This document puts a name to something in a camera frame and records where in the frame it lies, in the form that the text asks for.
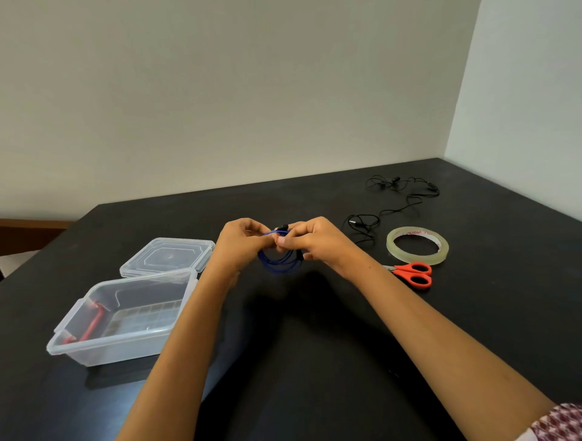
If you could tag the person's right hand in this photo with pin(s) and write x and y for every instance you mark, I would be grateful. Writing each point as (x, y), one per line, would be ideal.
(325, 245)

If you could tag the person's left hand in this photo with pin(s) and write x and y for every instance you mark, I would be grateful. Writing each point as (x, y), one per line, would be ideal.
(238, 250)

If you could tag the clear tape roll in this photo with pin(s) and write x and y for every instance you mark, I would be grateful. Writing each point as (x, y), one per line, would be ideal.
(393, 250)

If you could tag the clear plastic box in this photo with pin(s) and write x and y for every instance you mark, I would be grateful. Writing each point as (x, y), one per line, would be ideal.
(118, 336)

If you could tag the person's right forearm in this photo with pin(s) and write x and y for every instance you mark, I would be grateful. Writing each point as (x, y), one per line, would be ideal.
(450, 350)

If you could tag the person's left forearm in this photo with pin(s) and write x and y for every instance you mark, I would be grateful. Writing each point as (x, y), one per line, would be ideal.
(177, 359)

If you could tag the clear plastic lid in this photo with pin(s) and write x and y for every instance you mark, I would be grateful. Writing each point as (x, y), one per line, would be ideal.
(166, 256)

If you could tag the brown wooden furniture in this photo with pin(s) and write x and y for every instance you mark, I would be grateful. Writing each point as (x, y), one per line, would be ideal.
(27, 236)

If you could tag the maroon white patterned right sleeve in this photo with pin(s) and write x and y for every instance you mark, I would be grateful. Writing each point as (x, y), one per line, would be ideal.
(559, 425)

